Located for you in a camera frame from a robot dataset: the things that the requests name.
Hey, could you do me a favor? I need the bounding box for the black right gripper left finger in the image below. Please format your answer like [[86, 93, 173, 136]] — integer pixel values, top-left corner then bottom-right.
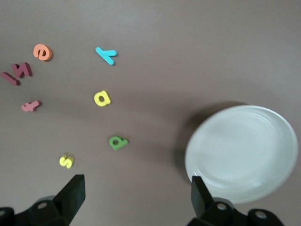
[[0, 174, 86, 226]]

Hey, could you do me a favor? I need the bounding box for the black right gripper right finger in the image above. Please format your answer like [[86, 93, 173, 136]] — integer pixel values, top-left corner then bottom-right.
[[191, 176, 286, 226]]

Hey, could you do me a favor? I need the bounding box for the green foam letter p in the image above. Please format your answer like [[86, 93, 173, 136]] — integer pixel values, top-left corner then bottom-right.
[[109, 135, 129, 151]]

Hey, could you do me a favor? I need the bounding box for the yellow foam letter a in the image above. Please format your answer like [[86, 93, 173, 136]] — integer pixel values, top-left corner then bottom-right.
[[94, 90, 112, 107]]

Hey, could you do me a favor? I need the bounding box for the teal foam letter y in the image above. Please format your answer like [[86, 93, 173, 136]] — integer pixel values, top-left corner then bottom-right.
[[95, 47, 118, 66]]

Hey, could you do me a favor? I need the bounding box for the yellow foam letter s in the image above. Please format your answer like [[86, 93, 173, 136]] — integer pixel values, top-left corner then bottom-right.
[[59, 154, 74, 169]]

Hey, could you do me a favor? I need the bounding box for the beige round plate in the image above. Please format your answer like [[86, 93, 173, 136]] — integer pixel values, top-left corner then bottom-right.
[[184, 105, 299, 204]]

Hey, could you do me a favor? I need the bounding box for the pink foam letter f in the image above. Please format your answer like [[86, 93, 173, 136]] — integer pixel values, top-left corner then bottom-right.
[[21, 100, 43, 112]]

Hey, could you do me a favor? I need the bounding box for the maroon foam letter l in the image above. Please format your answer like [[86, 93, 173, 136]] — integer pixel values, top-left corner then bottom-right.
[[0, 72, 21, 86]]

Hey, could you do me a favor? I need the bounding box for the dark red letter k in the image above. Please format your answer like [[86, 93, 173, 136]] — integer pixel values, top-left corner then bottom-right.
[[11, 62, 33, 79]]

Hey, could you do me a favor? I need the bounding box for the orange foam letter e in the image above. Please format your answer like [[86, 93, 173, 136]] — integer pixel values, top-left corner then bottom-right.
[[32, 43, 53, 62]]

